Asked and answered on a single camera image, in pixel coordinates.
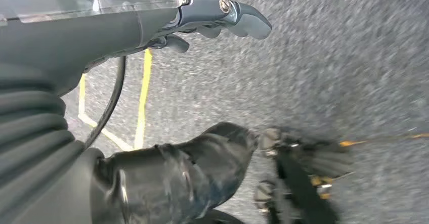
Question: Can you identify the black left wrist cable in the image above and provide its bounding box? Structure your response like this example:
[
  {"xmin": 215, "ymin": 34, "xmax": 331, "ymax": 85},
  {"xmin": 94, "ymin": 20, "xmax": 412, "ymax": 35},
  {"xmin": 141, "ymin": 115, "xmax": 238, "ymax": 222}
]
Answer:
[{"xmin": 83, "ymin": 55, "xmax": 127, "ymax": 149}]

